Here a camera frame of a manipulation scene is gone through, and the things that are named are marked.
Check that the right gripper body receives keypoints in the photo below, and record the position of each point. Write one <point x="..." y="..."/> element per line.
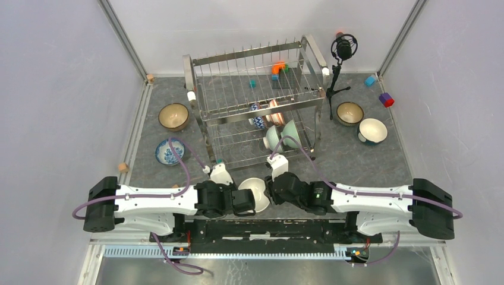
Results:
<point x="276" y="198"/>

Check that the white bowl with orange rim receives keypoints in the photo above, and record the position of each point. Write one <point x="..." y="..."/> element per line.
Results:
<point x="258" y="187"/>

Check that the white blue floral bowl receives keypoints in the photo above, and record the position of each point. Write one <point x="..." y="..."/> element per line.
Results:
<point x="164" y="154"/>

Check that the dark bowl with lattice band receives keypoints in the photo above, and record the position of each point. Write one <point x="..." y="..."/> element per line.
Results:
<point x="349" y="113"/>

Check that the blue rimmed small bowl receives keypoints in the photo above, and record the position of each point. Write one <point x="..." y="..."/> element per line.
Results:
<point x="372" y="131"/>

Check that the copper bowl with floral motif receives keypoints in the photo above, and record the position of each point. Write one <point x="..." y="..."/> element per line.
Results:
<point x="174" y="117"/>

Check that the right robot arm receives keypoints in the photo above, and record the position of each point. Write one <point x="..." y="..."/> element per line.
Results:
<point x="421" y="207"/>

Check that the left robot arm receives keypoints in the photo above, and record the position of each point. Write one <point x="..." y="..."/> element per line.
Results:
<point x="111" y="205"/>

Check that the steel two-tier dish rack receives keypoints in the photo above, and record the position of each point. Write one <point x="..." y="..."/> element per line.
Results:
<point x="233" y="118"/>

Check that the celadon green rear bowl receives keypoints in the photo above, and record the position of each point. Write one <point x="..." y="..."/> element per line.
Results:
<point x="271" y="139"/>

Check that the celadon green bowl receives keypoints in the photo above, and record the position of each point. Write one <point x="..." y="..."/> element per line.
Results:
<point x="271" y="139"/>
<point x="290" y="135"/>

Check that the celadon green front bowl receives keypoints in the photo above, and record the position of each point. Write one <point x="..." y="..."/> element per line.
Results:
<point x="290" y="135"/>

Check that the grey building baseplate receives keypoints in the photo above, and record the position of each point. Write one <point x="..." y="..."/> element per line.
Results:
<point x="285" y="80"/>

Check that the orange arch block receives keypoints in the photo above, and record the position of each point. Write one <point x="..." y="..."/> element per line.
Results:
<point x="277" y="67"/>

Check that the wooden cube at left edge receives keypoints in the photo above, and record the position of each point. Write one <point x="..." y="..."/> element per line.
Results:
<point x="123" y="167"/>

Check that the purple and red block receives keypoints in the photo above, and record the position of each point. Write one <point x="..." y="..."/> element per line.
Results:
<point x="386" y="100"/>

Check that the light blue block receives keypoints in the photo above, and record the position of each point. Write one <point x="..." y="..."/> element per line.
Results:
<point x="369" y="81"/>

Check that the black microphone on tripod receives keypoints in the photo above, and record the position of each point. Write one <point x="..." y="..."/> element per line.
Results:
<point x="342" y="49"/>

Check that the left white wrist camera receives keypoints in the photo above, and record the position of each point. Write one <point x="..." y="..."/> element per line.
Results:
<point x="218" y="174"/>

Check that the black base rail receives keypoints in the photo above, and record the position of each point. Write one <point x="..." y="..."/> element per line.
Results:
<point x="306" y="236"/>

